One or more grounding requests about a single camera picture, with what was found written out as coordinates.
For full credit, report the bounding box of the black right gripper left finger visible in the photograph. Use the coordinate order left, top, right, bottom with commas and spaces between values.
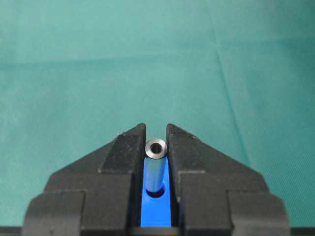
22, 123, 146, 236

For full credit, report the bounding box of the blue plastic gear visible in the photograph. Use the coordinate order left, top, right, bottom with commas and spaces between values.
140, 159, 171, 228

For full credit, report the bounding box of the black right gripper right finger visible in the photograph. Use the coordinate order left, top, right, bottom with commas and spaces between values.
166, 124, 291, 236

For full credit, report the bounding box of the silver metal shaft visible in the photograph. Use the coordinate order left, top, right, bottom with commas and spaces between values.
145, 139, 167, 198

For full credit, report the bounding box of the green table cloth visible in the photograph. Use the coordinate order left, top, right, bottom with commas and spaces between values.
0, 0, 315, 227

